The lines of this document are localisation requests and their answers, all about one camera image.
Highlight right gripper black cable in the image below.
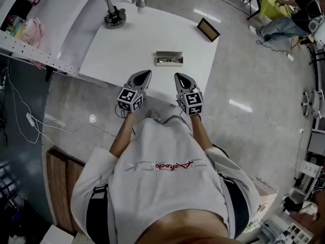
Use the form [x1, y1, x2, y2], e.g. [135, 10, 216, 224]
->
[179, 110, 193, 132]

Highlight yellow-green chair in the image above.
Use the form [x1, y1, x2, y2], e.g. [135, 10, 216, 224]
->
[258, 0, 289, 20]

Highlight white round backpack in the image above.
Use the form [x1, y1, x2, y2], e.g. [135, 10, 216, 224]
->
[308, 17, 325, 45]

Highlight white metal shelf rack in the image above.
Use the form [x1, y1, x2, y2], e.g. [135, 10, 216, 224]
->
[0, 0, 109, 87]

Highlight black harness strap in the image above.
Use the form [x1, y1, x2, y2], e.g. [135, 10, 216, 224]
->
[220, 173, 250, 240]
[85, 184, 110, 244]

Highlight black eyeglasses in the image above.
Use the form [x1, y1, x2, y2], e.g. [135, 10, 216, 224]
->
[157, 57, 181, 64]

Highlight case with eyeglasses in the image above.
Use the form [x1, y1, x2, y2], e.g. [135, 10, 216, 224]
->
[155, 50, 184, 68]

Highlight person's head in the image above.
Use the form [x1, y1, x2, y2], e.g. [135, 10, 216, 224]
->
[136, 210, 230, 244]

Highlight black floor cable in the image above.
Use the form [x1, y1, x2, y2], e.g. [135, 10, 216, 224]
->
[255, 38, 296, 63]

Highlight white organizer tray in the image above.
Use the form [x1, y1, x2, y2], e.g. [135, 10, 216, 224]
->
[261, 214, 315, 244]

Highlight person's left forearm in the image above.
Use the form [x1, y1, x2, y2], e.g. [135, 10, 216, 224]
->
[109, 112, 137, 160]

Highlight pink bag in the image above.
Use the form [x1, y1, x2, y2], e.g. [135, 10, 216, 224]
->
[23, 17, 46, 69]

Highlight white power adapter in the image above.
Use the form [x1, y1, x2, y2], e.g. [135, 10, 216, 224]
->
[25, 112, 37, 126]

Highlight white table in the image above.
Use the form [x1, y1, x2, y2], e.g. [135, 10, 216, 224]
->
[78, 6, 220, 108]

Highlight person's right forearm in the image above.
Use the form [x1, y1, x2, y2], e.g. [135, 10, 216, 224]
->
[190, 114, 214, 152]

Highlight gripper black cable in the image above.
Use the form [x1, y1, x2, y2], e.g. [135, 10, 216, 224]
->
[179, 110, 193, 132]
[114, 102, 128, 119]

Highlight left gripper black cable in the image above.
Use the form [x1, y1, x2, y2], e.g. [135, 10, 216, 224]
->
[114, 102, 128, 119]

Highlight cardboard box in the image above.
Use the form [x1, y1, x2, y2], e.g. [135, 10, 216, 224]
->
[249, 177, 279, 229]

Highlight white power cable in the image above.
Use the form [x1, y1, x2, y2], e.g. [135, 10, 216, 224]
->
[4, 61, 118, 145]

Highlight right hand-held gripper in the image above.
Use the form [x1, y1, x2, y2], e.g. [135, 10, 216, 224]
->
[174, 72, 204, 116]

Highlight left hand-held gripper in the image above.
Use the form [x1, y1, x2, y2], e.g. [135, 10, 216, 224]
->
[116, 69, 153, 113]

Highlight white swivel chair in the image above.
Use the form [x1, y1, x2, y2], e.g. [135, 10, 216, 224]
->
[301, 87, 325, 130]

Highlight white box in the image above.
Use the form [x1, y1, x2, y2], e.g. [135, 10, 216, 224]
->
[39, 224, 77, 244]

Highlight silver desk lamp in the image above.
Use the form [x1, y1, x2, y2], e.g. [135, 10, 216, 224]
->
[104, 0, 148, 30]

